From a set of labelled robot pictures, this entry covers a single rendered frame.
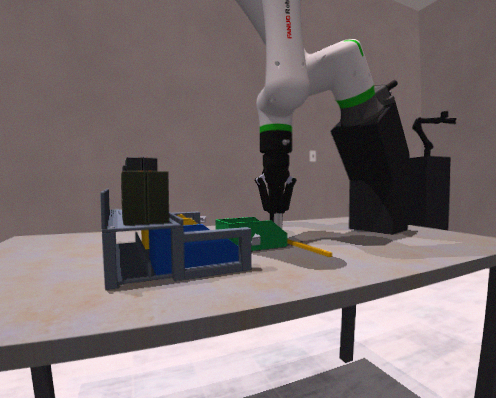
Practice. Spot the green bin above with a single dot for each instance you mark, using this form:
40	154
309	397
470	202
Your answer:
272	236

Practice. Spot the yellow bar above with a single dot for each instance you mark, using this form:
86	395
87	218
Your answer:
310	248

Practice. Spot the blue open bin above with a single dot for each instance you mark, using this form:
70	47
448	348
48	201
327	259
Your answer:
196	253

